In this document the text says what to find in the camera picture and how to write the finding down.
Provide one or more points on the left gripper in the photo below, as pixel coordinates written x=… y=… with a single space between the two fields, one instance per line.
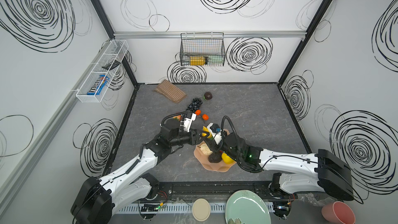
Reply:
x=193 y=137

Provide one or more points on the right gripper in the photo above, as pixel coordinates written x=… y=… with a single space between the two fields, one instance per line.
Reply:
x=213 y=144

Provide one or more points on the large yellow fake lemon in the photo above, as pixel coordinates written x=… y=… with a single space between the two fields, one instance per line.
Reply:
x=226 y=159

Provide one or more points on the beige fake pear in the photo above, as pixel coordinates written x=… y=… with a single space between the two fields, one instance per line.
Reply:
x=205 y=149

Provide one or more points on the pink wavy fruit bowl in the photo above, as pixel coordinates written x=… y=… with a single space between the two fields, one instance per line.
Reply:
x=203 y=160

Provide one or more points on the dark brown fake fig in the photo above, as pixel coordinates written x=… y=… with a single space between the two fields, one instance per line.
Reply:
x=208 y=96

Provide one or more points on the small yellow fake lemon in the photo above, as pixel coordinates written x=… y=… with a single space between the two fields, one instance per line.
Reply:
x=206 y=133

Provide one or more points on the red fake strawberry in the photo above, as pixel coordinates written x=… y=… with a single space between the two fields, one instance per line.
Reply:
x=178 y=117

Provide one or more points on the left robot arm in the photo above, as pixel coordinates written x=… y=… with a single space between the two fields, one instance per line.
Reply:
x=101 y=198

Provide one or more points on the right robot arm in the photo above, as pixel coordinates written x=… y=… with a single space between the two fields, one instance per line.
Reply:
x=313 y=172

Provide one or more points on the black fake grape bunch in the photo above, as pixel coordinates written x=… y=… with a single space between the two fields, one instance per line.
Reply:
x=195 y=105

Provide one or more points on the beige round lid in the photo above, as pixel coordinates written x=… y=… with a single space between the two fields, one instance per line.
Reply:
x=201 y=210

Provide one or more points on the brown folded cloth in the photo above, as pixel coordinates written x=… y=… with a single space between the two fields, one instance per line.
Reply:
x=170 y=91

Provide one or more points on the green plate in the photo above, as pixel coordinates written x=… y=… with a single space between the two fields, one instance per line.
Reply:
x=246 y=207

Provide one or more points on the yellow bottle in basket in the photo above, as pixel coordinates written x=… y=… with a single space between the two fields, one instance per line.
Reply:
x=198 y=61

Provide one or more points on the green item in basket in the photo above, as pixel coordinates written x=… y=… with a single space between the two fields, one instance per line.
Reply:
x=215 y=60

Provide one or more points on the black remote control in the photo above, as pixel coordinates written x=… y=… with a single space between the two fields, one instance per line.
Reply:
x=111 y=66

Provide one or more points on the blue candy packet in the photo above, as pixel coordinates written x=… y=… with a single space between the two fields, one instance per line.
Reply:
x=99 y=84

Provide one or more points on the pink cup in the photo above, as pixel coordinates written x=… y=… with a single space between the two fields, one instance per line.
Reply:
x=338 y=213

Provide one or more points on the white cable duct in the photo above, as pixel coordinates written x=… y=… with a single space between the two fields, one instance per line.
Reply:
x=175 y=208

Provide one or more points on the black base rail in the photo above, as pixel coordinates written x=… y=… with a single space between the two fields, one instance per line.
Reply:
x=217 y=189

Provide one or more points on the black wire wall basket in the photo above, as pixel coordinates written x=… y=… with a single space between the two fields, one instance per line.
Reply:
x=200 y=44

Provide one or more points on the white wire wall shelf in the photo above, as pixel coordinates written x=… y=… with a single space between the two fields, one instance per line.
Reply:
x=114 y=50

